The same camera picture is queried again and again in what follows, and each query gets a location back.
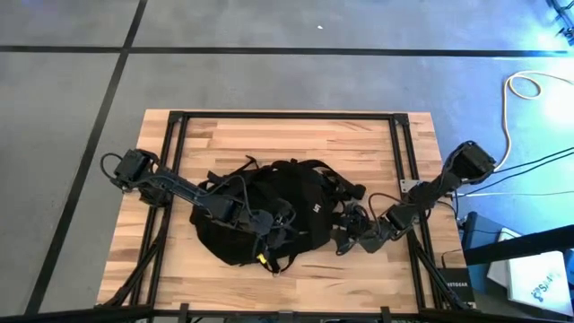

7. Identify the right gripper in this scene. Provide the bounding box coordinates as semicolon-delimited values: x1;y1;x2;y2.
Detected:
334;204;392;258

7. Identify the black backpack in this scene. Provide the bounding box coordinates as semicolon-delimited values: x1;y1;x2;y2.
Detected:
187;154;368;275

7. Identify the plain white flat box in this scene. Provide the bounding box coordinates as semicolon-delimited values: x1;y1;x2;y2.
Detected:
486;227;524;288

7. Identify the black diagonal beam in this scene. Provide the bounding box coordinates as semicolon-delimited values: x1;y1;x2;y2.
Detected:
463;223;574;266

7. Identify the white box blue print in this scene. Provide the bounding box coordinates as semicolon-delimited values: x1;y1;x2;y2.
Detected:
506;249;574;318

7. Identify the black rig crossbar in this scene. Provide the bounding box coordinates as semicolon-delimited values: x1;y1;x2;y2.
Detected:
0;304;574;323

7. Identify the black tripod stand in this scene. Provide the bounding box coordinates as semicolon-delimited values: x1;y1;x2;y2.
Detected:
545;0;574;46

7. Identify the black network switch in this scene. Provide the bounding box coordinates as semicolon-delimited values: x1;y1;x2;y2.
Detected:
437;266;476;304

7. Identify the black aluminium table frame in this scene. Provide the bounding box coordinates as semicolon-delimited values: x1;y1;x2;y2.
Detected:
95;109;477;315

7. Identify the cream floor cable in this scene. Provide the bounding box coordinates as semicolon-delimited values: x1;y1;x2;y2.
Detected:
491;70;574;174

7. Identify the black floor cable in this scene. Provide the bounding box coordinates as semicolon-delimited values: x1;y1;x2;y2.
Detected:
457;153;574;198
492;146;574;175

